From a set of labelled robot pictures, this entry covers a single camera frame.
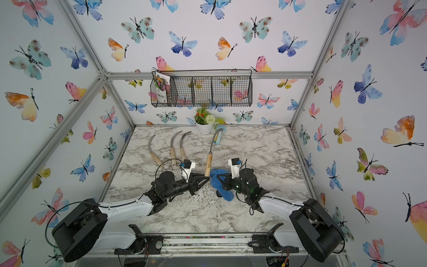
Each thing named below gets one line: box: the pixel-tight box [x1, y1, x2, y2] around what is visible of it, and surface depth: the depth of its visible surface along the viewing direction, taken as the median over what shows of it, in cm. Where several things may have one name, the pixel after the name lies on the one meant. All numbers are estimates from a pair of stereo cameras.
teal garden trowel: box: [215, 124, 227, 145], surface depth 116 cm
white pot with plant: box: [193, 105, 227, 135], surface depth 109 cm
